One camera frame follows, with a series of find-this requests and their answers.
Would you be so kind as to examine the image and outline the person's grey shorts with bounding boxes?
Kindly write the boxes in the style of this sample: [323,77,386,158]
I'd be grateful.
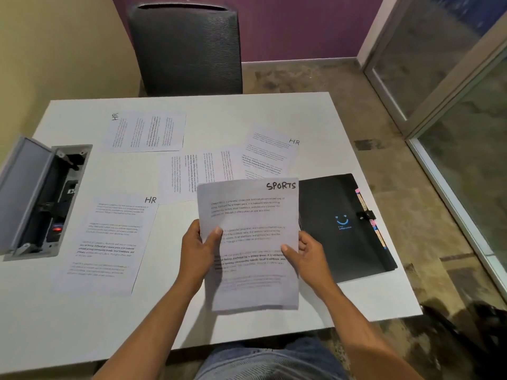
[194,336,350,380]

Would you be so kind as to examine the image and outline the black mesh office chair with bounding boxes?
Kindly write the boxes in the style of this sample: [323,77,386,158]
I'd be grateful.
[127,1,244,98]

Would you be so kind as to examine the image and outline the white printed paper sheet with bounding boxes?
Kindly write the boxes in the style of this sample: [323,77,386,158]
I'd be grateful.
[158,148,249,205]
[237,124,302,183]
[53,194,160,297]
[103,110,187,154]

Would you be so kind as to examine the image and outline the glass door with pale frame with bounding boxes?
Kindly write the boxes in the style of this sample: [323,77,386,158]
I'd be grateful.
[364,0,507,140]

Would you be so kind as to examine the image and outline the person's right forearm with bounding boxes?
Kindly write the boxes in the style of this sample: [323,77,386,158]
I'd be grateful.
[313,284,424,380]

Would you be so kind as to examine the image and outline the white paper with bold heading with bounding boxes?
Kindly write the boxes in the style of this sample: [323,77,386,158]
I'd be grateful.
[196,177,301,313]

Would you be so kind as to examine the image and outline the glass wall panel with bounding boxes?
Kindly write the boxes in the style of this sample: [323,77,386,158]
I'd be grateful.
[407,46,507,299]

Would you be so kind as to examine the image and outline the person's left forearm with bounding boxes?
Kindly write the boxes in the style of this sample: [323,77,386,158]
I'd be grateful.
[92,273,205,380]

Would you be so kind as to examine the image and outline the person's left hand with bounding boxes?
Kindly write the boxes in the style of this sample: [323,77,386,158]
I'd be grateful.
[177,219,224,292]

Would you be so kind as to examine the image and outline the grey table socket box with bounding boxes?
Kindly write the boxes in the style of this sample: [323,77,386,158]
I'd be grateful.
[0,135,93,262]

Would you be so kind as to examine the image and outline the person's right hand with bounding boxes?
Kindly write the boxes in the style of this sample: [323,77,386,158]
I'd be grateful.
[281,230,338,300]

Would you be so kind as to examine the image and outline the black folder with colour tabs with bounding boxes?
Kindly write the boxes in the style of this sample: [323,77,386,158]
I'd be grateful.
[297,173,399,284]

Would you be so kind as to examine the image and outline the black chair base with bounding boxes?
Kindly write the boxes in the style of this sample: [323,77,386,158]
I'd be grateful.
[419,300,507,380]

